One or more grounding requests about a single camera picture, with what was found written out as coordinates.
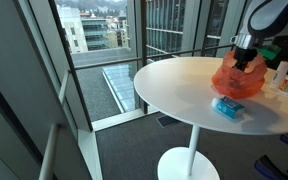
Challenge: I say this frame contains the metal window railing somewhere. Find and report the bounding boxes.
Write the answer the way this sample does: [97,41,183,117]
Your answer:
[73,43,236,71]

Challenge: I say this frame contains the white table pedestal base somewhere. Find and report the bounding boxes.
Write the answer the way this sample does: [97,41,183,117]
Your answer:
[156,124,221,180]

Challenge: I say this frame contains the blue white small box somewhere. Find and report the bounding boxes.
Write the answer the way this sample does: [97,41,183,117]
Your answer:
[211,95,247,121]

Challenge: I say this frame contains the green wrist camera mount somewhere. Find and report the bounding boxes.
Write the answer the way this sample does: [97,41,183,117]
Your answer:
[257,44,282,61]

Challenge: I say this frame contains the orange plastic carrier bag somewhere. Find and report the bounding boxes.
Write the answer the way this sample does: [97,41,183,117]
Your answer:
[211,50,269,100]

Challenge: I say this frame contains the tall white cylindrical bottle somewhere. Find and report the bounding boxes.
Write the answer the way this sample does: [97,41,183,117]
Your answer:
[270,60,288,90]

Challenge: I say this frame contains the dark window frame post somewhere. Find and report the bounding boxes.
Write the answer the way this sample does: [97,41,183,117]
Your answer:
[47,0,94,133]

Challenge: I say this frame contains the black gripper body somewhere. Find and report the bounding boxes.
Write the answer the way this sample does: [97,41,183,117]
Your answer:
[233,46,258,68]

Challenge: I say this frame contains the white handrail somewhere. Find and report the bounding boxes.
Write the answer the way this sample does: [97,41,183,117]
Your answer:
[38,69,71,180]

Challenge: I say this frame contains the dark floor vent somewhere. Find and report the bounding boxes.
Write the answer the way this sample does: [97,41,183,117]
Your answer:
[155,114,182,129]

